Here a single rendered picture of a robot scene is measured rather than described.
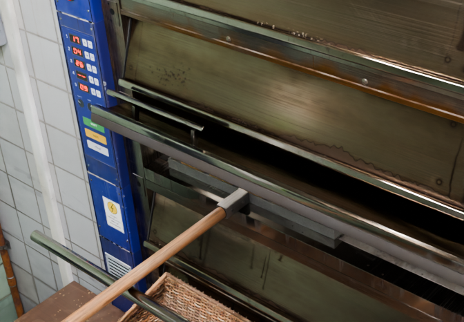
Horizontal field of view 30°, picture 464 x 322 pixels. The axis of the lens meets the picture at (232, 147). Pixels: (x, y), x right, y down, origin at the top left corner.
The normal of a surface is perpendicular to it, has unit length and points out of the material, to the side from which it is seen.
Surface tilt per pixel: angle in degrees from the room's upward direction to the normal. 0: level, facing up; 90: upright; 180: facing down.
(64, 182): 90
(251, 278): 70
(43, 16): 90
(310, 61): 90
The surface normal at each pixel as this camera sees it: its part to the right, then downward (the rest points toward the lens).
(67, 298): -0.07, -0.85
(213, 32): -0.66, 0.44
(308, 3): -0.65, 0.11
